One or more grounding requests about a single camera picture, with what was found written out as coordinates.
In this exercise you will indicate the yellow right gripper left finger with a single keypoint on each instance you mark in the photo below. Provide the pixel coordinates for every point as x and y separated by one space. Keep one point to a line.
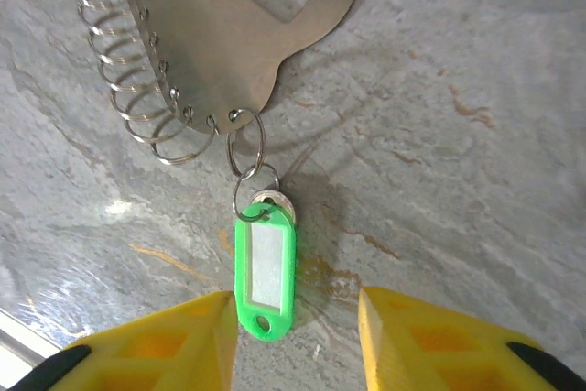
183 350

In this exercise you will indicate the metal key organizer with rings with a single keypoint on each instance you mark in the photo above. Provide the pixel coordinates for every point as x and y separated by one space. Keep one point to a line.
206 43

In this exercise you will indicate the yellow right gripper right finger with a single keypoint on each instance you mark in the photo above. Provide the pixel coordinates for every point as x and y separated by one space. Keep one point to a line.
412 350

